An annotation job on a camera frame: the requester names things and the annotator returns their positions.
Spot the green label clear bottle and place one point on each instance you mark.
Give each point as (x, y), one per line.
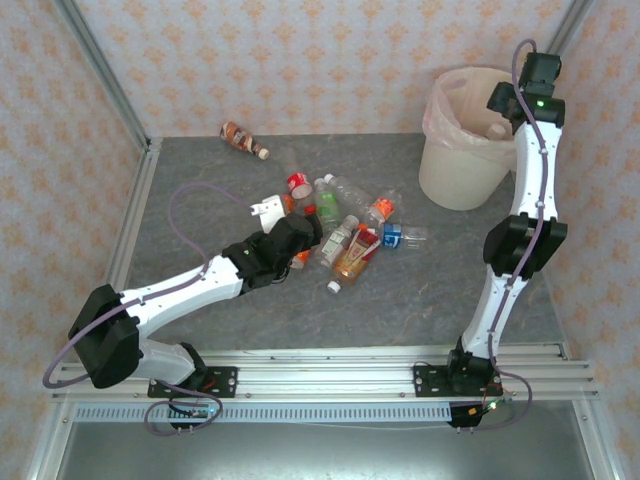
(327, 205)

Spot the orange label red cap bottle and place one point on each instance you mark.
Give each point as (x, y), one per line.
(300, 260)

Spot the orange juice label bottle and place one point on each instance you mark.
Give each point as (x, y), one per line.
(287, 202)

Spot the amber tea bottle red label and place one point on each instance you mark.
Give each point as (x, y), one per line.
(352, 257)

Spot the red label cola bottle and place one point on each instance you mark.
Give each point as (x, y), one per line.
(299, 183)

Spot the clear bottle with orange top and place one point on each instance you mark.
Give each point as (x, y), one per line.
(382, 207)

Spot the blue label clear bottle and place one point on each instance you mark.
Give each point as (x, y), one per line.
(392, 236)

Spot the brown Nescafe coffee bottle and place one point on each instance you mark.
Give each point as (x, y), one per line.
(237, 135)

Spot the left black and white robot arm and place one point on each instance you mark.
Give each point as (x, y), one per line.
(190, 290)

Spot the right black and white robot arm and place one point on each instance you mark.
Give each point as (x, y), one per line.
(537, 170)

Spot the pink plastic bin liner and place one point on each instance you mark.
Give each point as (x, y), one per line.
(440, 120)

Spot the white plastic bin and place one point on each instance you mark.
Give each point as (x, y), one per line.
(450, 175)

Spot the clear bottle with white cap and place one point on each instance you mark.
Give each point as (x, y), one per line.
(350, 192)

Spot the small circuit board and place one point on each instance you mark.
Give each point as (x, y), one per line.
(197, 413)

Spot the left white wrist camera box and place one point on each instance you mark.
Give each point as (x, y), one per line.
(270, 207)

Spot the aluminium frame post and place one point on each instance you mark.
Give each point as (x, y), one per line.
(565, 30)
(100, 65)

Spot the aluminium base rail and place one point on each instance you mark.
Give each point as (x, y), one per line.
(325, 375)

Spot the aluminium side rail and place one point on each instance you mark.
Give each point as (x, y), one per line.
(145, 180)

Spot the aluminium frame leg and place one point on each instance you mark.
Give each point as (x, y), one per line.
(600, 445)
(47, 445)

